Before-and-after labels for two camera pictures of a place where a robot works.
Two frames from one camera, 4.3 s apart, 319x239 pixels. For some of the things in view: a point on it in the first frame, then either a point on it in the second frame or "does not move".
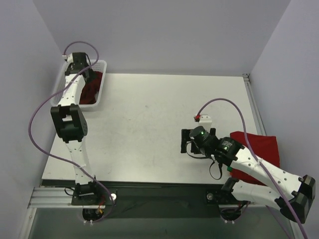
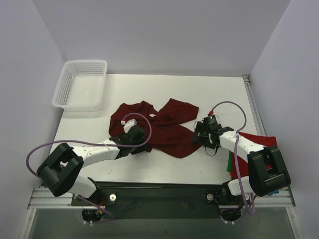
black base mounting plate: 153,199 does not move
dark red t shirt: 87,96 → 163,129
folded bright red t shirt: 265,147 does not move
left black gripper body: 91,75 → 139,149
